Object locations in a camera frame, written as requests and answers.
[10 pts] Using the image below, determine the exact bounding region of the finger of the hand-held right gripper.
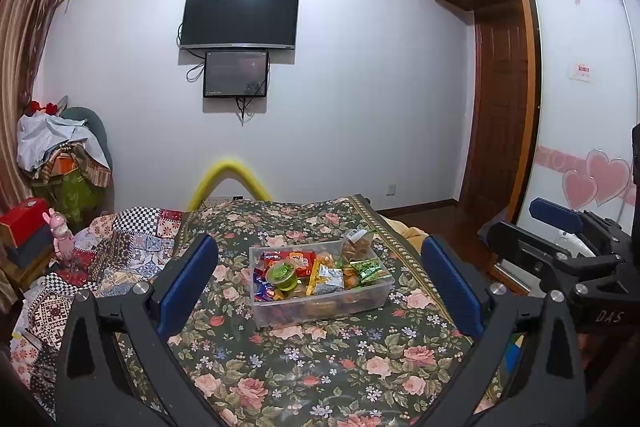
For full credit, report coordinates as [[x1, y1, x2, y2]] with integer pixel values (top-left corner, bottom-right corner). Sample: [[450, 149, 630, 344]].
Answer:
[[487, 222, 591, 279], [529, 198, 586, 236]]

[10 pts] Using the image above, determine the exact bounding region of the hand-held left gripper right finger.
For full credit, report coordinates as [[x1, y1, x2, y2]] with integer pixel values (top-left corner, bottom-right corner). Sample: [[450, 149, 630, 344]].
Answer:
[[415, 234, 588, 427]]

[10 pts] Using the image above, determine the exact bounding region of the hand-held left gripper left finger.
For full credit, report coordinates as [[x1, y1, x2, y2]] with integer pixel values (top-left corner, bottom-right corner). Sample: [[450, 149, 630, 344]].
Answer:
[[54, 234, 221, 427]]

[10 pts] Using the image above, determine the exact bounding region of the clear packet of fried snacks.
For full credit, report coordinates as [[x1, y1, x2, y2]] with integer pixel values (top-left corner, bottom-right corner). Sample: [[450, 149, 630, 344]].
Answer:
[[340, 228, 377, 264]]

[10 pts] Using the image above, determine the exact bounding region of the clear plastic box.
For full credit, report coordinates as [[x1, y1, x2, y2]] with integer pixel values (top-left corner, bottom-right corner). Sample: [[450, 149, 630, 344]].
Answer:
[[249, 243, 393, 329]]

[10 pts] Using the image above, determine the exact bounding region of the yellow cloth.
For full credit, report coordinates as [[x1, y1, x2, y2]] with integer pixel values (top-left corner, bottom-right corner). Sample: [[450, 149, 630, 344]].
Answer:
[[385, 219, 431, 258]]

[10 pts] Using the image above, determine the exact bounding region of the red and blue snack packet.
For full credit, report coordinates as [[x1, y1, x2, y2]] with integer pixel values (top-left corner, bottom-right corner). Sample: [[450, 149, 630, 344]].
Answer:
[[252, 268, 278, 303]]

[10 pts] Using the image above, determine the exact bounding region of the patchwork blanket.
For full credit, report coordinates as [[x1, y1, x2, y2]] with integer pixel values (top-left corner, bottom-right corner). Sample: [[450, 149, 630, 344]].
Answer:
[[10, 206, 188, 408]]

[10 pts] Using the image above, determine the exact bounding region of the green snack packet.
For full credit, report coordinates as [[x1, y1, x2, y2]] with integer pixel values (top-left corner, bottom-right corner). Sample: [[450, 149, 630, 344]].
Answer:
[[350, 259, 392, 284]]

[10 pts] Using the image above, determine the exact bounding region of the green jelly cup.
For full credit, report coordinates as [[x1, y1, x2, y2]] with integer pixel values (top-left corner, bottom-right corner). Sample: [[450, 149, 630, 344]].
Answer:
[[265, 261, 299, 292]]

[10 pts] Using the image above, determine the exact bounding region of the white wardrobe sliding door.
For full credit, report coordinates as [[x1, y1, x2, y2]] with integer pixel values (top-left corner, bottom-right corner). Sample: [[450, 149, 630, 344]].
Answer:
[[515, 0, 640, 298]]

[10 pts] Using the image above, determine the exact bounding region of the brown wooden door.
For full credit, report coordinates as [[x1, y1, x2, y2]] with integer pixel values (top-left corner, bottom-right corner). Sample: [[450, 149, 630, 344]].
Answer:
[[459, 14, 531, 215]]

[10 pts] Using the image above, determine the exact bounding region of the yellow foam tube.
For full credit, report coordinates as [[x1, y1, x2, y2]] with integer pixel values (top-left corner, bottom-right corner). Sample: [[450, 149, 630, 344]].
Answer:
[[186, 158, 273, 212]]

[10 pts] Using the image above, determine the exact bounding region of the yellow and silver snack packet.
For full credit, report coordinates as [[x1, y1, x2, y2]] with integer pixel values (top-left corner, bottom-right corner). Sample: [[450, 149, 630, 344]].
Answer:
[[305, 257, 346, 298]]

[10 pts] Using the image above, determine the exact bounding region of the dark floral tablecloth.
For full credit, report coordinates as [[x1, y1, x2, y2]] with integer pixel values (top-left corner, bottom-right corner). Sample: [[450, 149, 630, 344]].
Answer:
[[112, 194, 506, 427]]

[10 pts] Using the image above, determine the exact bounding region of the pink rabbit toy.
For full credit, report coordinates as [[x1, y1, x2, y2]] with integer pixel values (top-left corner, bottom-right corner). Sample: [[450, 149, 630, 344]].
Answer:
[[44, 208, 76, 270]]

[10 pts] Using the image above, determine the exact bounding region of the grey box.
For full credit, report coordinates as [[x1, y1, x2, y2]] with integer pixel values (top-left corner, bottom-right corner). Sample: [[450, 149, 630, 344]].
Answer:
[[5, 229, 56, 269]]

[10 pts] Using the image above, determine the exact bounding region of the red box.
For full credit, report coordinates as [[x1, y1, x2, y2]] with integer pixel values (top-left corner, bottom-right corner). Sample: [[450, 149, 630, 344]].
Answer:
[[0, 198, 53, 243]]

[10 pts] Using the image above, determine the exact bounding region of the grey padded chair back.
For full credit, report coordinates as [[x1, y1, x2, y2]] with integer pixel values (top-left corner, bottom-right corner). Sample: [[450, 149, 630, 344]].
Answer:
[[60, 106, 113, 168]]

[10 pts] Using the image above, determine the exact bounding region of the pile of clothes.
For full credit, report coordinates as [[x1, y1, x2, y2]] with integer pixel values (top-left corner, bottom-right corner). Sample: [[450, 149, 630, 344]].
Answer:
[[16, 99, 113, 228]]

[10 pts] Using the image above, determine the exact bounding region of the small black monitor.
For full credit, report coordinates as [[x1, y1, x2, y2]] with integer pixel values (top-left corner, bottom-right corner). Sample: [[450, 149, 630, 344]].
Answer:
[[202, 49, 271, 99]]

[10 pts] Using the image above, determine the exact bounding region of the brown striped curtain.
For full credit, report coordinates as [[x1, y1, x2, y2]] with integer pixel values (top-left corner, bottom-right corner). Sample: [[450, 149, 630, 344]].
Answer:
[[0, 0, 83, 208]]

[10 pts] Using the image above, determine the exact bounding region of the black wall television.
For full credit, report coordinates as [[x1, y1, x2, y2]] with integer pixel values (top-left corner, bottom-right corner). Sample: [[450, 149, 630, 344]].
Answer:
[[179, 0, 301, 52]]

